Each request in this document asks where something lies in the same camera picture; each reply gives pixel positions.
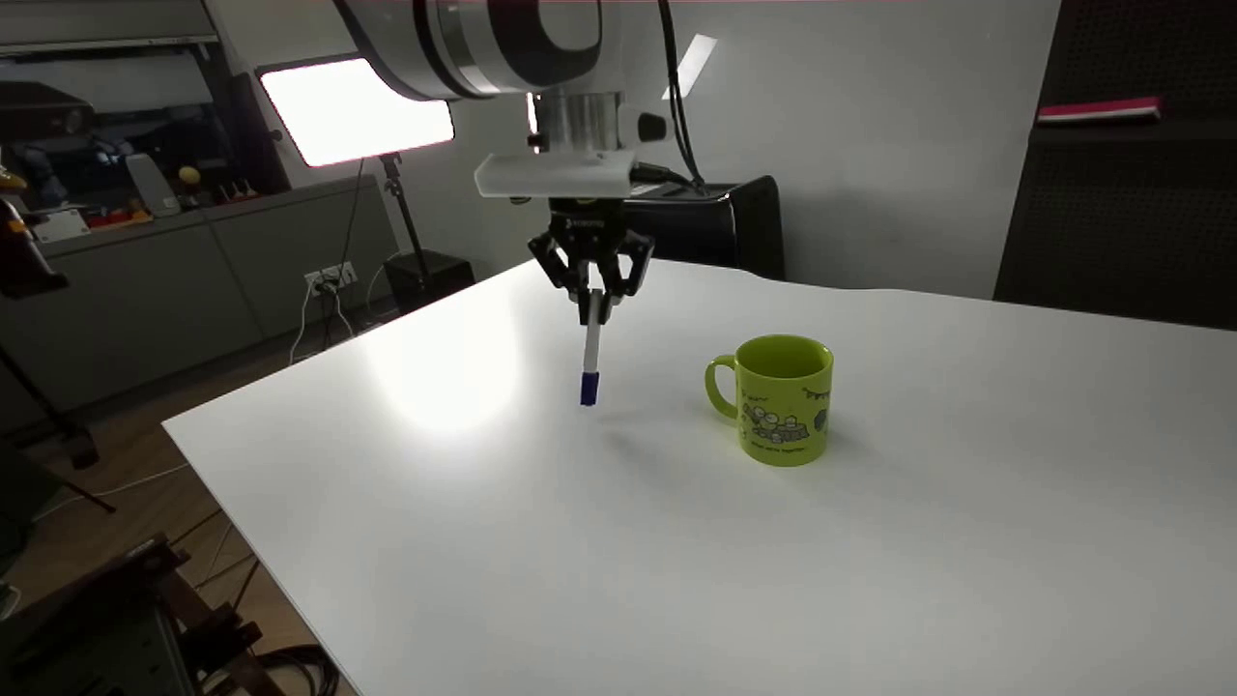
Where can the grey counter cabinet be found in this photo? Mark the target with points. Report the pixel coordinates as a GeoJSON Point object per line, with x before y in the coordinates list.
{"type": "Point", "coordinates": [168, 304]}

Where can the pink item on shelf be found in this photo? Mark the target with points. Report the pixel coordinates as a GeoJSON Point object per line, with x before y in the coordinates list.
{"type": "Point", "coordinates": [1101, 111]}

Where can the black metal frame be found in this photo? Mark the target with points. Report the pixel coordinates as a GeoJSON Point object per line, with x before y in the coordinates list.
{"type": "Point", "coordinates": [119, 633]}

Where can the white marker with blue cap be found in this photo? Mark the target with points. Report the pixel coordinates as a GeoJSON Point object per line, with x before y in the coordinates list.
{"type": "Point", "coordinates": [595, 352]}

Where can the white power strip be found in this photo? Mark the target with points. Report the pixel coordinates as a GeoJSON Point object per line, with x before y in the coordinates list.
{"type": "Point", "coordinates": [329, 277]}

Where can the black box at stand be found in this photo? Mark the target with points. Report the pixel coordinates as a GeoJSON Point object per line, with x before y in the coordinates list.
{"type": "Point", "coordinates": [433, 277]}

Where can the black tall shelf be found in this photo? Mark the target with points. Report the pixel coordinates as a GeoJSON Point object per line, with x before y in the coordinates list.
{"type": "Point", "coordinates": [1123, 216]}

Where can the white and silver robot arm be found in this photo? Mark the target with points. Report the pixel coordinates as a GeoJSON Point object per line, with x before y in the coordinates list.
{"type": "Point", "coordinates": [488, 42]}

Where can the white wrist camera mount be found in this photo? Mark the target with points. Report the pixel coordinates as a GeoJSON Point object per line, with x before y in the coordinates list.
{"type": "Point", "coordinates": [556, 175]}

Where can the green printed mug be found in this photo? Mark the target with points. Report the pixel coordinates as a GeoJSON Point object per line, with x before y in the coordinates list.
{"type": "Point", "coordinates": [788, 412]}

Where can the black light stand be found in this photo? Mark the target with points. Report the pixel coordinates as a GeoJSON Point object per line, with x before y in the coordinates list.
{"type": "Point", "coordinates": [409, 216]}

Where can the bright studio light panel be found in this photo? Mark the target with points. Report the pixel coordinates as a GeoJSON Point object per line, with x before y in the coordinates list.
{"type": "Point", "coordinates": [355, 111]}

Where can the grey bottle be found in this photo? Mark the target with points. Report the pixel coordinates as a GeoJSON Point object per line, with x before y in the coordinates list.
{"type": "Point", "coordinates": [154, 185]}

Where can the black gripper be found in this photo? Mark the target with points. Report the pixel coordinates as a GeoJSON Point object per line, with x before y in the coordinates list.
{"type": "Point", "coordinates": [591, 227]}

